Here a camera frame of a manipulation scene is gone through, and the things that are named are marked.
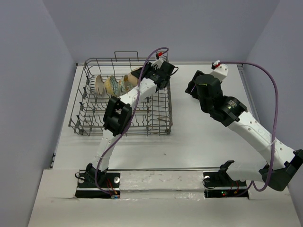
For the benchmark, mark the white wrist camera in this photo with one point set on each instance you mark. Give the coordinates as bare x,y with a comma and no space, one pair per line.
219,70
160,59

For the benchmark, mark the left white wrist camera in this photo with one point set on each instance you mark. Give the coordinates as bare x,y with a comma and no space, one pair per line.
160,59

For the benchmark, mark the grey wire dish rack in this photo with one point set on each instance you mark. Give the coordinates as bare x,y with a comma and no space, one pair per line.
153,115

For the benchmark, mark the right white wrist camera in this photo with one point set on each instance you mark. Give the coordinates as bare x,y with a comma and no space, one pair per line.
219,70

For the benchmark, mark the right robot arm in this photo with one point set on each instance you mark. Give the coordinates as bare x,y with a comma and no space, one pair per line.
280,162

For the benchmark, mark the tan orange bowl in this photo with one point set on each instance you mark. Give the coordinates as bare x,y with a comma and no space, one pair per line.
133,79

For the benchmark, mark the white pink rimmed bowl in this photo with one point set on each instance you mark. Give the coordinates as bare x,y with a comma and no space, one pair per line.
96,84

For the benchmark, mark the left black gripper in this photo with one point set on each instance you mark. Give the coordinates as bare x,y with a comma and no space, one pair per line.
147,67

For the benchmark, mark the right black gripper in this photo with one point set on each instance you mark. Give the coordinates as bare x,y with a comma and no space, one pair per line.
191,84

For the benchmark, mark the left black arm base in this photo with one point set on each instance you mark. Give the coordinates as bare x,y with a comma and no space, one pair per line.
94,184

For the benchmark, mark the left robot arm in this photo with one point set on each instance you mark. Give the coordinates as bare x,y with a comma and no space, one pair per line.
118,117

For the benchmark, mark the yellow blue sun bowl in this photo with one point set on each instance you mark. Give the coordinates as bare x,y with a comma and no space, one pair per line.
111,86

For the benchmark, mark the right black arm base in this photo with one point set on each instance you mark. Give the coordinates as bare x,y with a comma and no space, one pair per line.
218,184

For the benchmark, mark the leaf patterned white bowl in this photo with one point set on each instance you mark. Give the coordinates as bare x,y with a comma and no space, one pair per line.
124,85

